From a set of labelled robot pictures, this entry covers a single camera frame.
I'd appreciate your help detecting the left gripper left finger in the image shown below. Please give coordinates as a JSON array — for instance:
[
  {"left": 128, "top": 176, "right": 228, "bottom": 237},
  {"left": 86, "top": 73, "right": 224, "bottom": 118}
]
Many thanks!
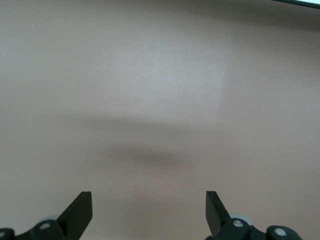
[{"left": 14, "top": 191, "right": 93, "bottom": 240}]

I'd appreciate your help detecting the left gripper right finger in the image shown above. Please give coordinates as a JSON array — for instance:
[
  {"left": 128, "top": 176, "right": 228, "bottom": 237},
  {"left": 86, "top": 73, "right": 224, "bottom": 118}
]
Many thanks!
[{"left": 205, "top": 190, "right": 253, "bottom": 240}]

